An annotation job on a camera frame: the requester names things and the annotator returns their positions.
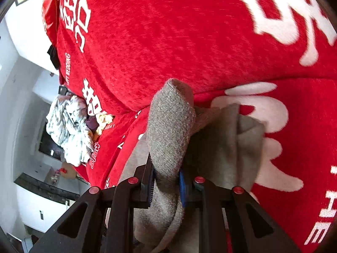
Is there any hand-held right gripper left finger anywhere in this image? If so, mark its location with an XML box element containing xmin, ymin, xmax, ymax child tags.
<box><xmin>29</xmin><ymin>154</ymin><xmax>156</xmax><ymax>253</ymax></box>

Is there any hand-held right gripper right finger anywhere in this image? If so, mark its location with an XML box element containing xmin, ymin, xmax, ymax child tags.
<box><xmin>179</xmin><ymin>169</ymin><xmax>301</xmax><ymax>253</ymax></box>

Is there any grey knit garment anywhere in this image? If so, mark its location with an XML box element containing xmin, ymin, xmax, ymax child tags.
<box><xmin>105</xmin><ymin>78</ymin><xmax>266</xmax><ymax>253</ymax></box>

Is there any yellow and white cloth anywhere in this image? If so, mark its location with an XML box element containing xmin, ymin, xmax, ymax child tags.
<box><xmin>93</xmin><ymin>112</ymin><xmax>115</xmax><ymax>136</ymax></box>

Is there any dark purple cloth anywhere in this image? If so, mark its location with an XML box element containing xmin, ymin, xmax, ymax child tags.
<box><xmin>86</xmin><ymin>116</ymin><xmax>100</xmax><ymax>133</ymax></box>

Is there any light floral cloth pile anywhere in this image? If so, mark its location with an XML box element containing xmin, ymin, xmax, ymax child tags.
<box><xmin>46</xmin><ymin>93</ymin><xmax>96</xmax><ymax>167</ymax></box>

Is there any black counter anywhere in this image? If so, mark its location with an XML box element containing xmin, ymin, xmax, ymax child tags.
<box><xmin>14</xmin><ymin>172</ymin><xmax>81</xmax><ymax>205</ymax></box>

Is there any dark screen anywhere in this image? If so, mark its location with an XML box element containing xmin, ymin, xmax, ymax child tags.
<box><xmin>39</xmin><ymin>125</ymin><xmax>64</xmax><ymax>160</ymax></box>

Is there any red printed blanket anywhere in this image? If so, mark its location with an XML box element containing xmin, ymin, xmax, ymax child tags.
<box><xmin>71</xmin><ymin>80</ymin><xmax>337</xmax><ymax>253</ymax></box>

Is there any red printed quilt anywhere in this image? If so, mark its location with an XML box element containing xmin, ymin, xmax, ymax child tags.
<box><xmin>42</xmin><ymin>0</ymin><xmax>337</xmax><ymax>116</ymax></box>

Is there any black cloth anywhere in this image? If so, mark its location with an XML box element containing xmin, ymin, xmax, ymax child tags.
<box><xmin>47</xmin><ymin>44</ymin><xmax>62</xmax><ymax>70</ymax></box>

